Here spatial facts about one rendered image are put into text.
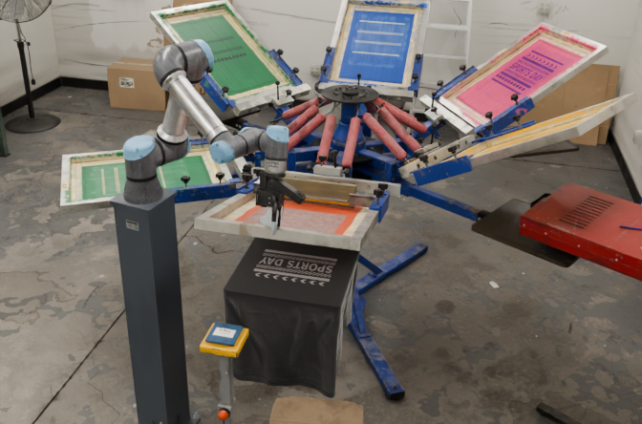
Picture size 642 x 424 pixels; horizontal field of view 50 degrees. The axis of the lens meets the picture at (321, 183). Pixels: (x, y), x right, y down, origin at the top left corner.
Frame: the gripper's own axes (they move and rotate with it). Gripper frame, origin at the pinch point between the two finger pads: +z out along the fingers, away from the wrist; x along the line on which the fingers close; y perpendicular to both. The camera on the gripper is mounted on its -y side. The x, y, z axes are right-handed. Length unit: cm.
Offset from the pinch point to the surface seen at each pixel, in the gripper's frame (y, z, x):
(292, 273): -0.3, 24.0, -28.9
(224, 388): 12, 55, 10
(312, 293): -10.9, 27.0, -18.1
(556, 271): -130, 66, -235
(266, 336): 5.5, 46.3, -17.4
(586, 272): -149, 65, -239
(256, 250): 18.3, 20.6, -41.2
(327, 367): -18, 56, -20
